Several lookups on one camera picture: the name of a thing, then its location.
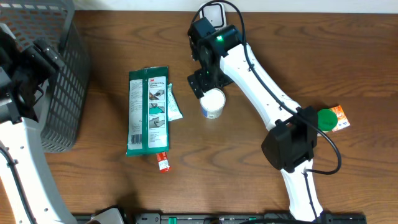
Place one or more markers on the white plastic jar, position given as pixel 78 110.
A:
pixel 212 103

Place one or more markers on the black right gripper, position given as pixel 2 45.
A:
pixel 205 84

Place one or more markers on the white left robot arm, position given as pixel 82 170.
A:
pixel 25 174

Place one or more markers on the red white snack bar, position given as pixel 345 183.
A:
pixel 163 162

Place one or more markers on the white barcode scanner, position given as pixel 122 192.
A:
pixel 215 13

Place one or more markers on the teal white tissue pack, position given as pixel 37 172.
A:
pixel 173 109

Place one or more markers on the green white wipes pack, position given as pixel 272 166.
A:
pixel 148 130

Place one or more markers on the green lid jar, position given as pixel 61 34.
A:
pixel 327 120

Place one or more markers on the orange tissue pack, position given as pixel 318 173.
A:
pixel 343 122

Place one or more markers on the grey plastic mesh basket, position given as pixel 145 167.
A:
pixel 60 109

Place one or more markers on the black mounting rail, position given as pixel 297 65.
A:
pixel 156 218

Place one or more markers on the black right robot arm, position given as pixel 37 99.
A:
pixel 225 57

